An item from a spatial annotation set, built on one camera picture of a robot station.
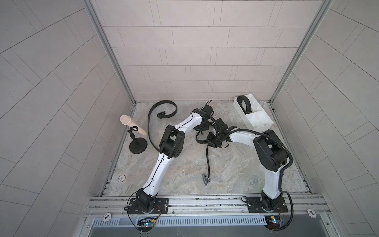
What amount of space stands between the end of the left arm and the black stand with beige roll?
33 cm

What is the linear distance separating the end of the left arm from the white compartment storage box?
281 mm

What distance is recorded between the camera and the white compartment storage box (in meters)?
0.99

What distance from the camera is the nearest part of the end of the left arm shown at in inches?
30.5

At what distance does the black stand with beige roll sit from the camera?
2.39 feet

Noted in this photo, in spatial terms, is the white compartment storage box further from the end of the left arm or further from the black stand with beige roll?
the black stand with beige roll
